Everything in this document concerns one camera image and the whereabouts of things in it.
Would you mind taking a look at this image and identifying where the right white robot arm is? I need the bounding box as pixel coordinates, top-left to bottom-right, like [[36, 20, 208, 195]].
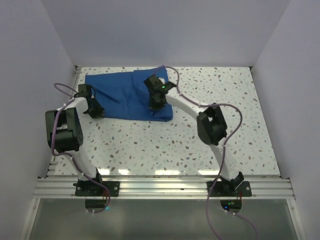
[[144, 74, 244, 197]]

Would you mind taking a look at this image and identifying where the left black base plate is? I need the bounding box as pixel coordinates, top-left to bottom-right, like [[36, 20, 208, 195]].
[[73, 180, 120, 197]]

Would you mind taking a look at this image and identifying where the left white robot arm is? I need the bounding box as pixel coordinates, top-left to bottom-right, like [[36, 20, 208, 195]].
[[45, 84, 104, 197]]

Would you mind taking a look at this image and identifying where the aluminium left side rail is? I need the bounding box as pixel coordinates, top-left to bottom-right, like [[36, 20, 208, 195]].
[[46, 65, 82, 176]]

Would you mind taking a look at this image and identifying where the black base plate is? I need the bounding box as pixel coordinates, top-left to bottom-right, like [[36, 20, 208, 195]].
[[73, 180, 120, 197], [209, 181, 252, 197]]

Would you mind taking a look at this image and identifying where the aluminium rail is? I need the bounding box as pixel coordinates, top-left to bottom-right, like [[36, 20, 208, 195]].
[[32, 175, 295, 200], [46, 65, 82, 176]]

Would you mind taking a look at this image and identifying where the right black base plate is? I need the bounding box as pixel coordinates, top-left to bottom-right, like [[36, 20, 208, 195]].
[[209, 181, 252, 197]]

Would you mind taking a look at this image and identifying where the blue surgical drape cloth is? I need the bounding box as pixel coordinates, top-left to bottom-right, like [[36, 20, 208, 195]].
[[85, 66, 173, 122]]

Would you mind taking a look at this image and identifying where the aluminium front rail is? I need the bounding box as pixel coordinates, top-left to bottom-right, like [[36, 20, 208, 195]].
[[32, 175, 295, 200]]

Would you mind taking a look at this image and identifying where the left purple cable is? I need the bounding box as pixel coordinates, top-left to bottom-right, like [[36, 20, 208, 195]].
[[49, 82, 111, 214]]

